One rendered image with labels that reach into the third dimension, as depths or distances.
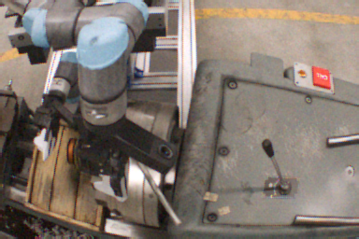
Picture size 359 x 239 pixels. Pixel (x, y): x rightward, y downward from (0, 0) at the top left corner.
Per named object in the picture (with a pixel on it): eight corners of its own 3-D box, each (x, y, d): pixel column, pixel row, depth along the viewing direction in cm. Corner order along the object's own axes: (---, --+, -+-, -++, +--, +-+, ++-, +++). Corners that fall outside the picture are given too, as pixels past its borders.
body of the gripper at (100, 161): (89, 145, 79) (82, 91, 71) (134, 154, 78) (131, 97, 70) (78, 175, 73) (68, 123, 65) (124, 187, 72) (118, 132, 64)
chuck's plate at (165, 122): (181, 133, 133) (177, 80, 104) (164, 233, 121) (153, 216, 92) (168, 132, 134) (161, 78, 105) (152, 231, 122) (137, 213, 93)
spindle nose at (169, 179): (189, 147, 126) (188, 114, 107) (177, 217, 118) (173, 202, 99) (178, 145, 126) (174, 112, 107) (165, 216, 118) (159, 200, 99)
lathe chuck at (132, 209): (168, 132, 134) (161, 78, 105) (151, 231, 122) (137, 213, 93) (136, 127, 134) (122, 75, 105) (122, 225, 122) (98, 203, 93)
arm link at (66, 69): (82, 63, 135) (79, 49, 127) (73, 92, 130) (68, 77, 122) (64, 63, 136) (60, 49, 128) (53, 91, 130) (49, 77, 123)
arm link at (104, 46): (136, 12, 60) (119, 40, 54) (135, 70, 68) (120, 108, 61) (89, 13, 61) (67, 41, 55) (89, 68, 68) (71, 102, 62)
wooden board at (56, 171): (118, 133, 142) (116, 127, 138) (102, 233, 125) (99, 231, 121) (45, 120, 145) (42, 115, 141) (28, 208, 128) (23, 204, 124)
